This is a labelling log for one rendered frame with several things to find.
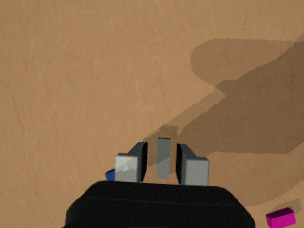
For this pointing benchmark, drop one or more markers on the small magenta block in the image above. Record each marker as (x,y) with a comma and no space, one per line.
(281,218)

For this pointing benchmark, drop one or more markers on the small blue cube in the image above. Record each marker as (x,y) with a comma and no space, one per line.
(110,175)

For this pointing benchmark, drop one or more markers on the grey rod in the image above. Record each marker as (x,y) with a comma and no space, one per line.
(163,158)

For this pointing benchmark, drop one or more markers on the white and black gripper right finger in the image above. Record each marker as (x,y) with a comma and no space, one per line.
(195,169)

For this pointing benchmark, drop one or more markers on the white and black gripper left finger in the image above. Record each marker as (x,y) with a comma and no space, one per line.
(132,166)

